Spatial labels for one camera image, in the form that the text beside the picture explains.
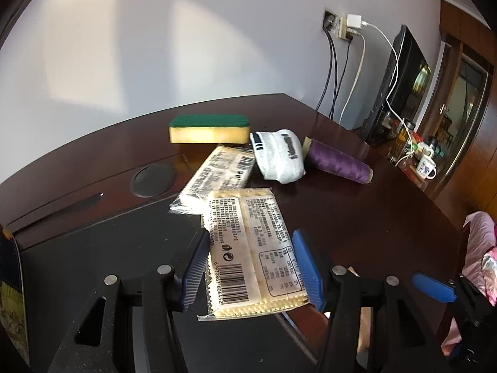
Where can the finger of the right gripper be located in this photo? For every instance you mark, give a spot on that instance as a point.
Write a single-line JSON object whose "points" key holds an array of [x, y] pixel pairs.
{"points": [[433, 288]]}

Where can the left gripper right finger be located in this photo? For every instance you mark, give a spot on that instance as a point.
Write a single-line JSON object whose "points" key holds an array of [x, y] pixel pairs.
{"points": [[401, 339]]}

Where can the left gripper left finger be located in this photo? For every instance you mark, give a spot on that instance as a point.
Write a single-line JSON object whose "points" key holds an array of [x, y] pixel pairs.
{"points": [[101, 338]]}

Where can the cracker packet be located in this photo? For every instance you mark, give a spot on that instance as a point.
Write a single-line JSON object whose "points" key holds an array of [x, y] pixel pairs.
{"points": [[251, 269], [226, 168]]}

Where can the white patterned mug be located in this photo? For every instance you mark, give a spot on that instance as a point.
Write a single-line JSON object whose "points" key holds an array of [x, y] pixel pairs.
{"points": [[426, 168]]}

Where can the cookie tin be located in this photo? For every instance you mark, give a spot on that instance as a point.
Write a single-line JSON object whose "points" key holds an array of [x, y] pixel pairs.
{"points": [[14, 337]]}

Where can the yellow green sponge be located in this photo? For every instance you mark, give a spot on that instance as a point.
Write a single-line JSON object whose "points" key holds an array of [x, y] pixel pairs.
{"points": [[223, 129]]}

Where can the white rolled sock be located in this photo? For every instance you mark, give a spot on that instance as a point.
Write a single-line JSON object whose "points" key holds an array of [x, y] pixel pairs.
{"points": [[279, 155]]}

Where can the purple thread spool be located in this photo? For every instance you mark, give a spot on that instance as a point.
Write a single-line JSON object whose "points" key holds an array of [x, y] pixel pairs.
{"points": [[333, 161]]}

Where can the black monitor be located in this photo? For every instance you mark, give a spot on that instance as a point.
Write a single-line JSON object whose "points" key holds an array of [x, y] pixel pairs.
{"points": [[402, 88]]}

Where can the wall power outlet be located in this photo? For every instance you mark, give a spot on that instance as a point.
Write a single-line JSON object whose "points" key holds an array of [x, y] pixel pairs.
{"points": [[336, 25]]}

